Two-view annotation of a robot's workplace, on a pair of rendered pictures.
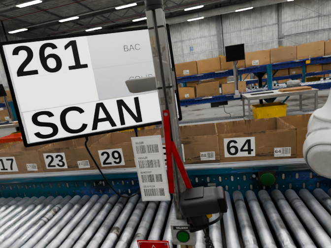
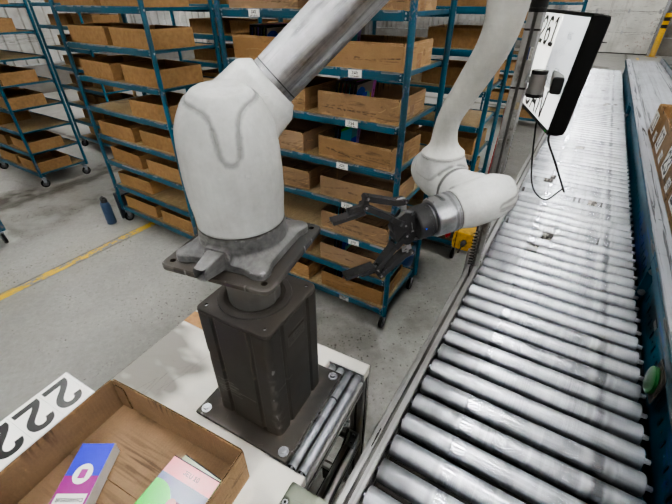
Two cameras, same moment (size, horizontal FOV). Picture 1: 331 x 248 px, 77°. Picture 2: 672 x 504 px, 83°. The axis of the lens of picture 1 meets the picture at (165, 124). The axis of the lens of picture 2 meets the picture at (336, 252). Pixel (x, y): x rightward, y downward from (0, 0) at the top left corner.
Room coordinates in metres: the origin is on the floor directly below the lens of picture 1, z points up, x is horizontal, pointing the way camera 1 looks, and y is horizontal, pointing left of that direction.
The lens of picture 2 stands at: (0.45, -1.29, 1.58)
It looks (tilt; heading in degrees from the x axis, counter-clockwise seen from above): 34 degrees down; 109
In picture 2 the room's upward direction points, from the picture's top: straight up
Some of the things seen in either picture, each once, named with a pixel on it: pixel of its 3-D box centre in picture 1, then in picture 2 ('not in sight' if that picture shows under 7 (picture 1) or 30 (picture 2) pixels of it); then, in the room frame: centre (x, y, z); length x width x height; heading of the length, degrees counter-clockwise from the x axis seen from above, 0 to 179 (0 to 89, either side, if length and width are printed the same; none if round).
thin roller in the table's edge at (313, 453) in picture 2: not in sight; (333, 420); (0.27, -0.80, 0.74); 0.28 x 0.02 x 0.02; 81
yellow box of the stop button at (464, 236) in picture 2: not in sight; (459, 241); (0.49, -0.04, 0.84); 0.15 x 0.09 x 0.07; 78
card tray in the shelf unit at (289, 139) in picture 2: not in sight; (291, 129); (-0.47, 0.58, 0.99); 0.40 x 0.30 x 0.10; 166
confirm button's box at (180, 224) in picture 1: (183, 232); not in sight; (0.52, -0.01, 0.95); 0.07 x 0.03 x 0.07; 78
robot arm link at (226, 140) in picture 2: not in sight; (230, 155); (0.08, -0.78, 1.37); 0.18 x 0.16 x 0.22; 125
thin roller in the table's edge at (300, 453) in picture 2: not in sight; (323, 415); (0.24, -0.79, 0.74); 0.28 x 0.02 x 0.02; 81
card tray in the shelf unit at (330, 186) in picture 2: not in sight; (368, 182); (0.00, 0.48, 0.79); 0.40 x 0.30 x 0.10; 169
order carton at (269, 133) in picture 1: (250, 138); not in sight; (1.19, -0.49, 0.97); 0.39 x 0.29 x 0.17; 78
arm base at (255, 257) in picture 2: not in sight; (237, 235); (0.09, -0.81, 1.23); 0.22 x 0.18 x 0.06; 88
